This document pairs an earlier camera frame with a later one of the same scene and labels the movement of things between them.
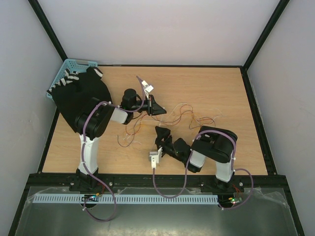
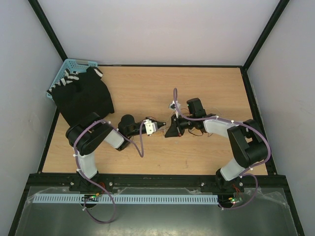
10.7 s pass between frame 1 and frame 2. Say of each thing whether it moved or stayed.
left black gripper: moved
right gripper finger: moved
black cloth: stayed
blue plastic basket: stayed
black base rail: stayed
